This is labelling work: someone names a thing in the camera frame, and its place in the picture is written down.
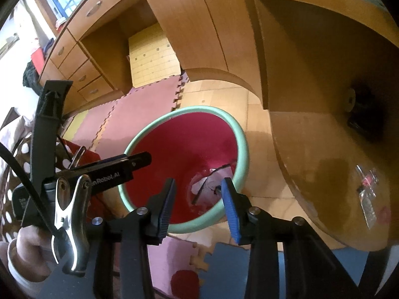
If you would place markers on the small clear plastic packet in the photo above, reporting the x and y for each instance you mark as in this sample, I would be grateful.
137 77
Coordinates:
367 205

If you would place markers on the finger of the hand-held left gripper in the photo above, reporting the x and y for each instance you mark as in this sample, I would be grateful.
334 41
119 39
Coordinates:
48 124
140 160

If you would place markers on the wooden desk with drawers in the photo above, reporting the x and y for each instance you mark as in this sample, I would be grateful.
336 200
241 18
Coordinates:
90 6

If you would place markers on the yellow patterned board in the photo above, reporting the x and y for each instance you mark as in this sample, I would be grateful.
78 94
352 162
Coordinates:
152 59

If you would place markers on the black furniture leg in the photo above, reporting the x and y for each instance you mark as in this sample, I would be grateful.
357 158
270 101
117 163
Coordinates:
374 268

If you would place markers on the wooden cabinet door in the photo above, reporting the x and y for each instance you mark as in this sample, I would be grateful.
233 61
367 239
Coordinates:
230 21
177 12

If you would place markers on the metal spring clip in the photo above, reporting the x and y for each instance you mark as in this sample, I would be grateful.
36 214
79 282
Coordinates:
74 211

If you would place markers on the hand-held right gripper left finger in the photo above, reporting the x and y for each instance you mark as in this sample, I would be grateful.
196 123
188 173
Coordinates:
165 207

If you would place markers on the black plastic bag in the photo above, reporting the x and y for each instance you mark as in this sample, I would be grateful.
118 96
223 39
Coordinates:
31 78

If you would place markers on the person's left forearm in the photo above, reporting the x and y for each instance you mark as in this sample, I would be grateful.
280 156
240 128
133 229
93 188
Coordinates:
12 272

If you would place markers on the brown polka-dot cloth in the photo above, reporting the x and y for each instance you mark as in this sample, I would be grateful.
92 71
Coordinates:
9 199

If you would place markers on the red white container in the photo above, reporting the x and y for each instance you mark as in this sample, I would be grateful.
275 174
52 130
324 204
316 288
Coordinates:
60 23

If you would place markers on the foam puzzle floor mats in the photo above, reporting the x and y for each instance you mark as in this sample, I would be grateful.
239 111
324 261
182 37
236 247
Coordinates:
140 121

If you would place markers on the crumpled paper scraps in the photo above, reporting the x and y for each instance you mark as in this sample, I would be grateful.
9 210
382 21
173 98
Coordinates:
205 187

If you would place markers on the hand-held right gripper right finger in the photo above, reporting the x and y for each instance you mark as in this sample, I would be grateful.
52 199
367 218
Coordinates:
232 215

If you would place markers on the green bin with red liner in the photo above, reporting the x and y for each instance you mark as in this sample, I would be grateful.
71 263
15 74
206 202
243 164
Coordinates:
174 149

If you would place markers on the person's left hand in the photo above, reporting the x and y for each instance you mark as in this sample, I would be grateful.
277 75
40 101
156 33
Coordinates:
32 249

